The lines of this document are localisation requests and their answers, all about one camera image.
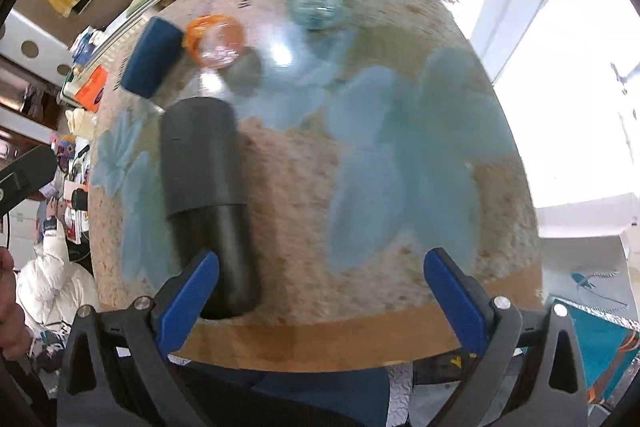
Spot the black tumbler cup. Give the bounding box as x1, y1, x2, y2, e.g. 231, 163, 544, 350
160, 96, 262, 320

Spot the dark blue cup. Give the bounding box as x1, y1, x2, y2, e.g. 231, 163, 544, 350
119, 16, 183, 98

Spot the person in white jacket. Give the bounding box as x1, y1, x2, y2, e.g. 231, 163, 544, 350
16, 217, 100, 374

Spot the orange paper bag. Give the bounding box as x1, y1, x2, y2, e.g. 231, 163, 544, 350
75, 65, 108, 113

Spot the left hand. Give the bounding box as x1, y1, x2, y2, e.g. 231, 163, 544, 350
0, 247, 32, 361

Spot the white tv cabinet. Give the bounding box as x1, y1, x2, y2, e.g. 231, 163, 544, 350
70, 0, 165, 75

